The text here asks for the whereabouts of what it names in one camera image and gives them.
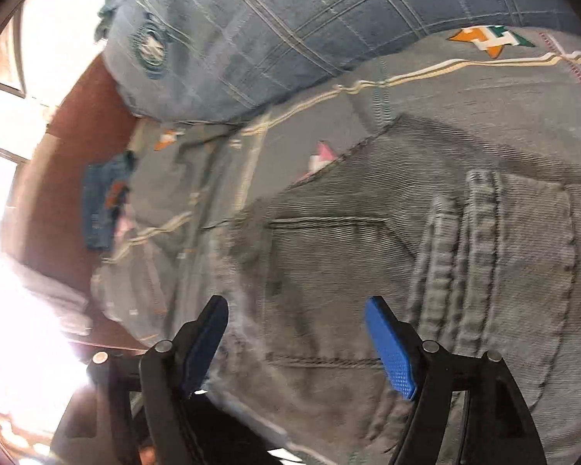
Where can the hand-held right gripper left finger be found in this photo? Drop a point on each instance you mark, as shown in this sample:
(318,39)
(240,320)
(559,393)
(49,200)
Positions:
(204,344)

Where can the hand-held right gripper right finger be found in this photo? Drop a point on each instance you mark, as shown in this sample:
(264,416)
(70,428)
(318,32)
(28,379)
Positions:
(392,348)

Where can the grey denim pants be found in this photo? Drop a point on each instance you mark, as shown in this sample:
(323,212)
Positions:
(343,261)

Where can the grey patterned bed sheet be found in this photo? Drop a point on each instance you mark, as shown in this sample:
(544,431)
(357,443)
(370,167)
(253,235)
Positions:
(198,169)

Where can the small blue denim garment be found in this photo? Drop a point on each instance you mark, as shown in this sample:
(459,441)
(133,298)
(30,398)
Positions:
(104,198)

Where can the brown headboard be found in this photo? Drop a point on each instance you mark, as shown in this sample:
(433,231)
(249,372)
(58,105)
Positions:
(63,179)

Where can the wooden window frame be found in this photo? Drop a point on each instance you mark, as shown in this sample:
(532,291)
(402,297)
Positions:
(2,80)

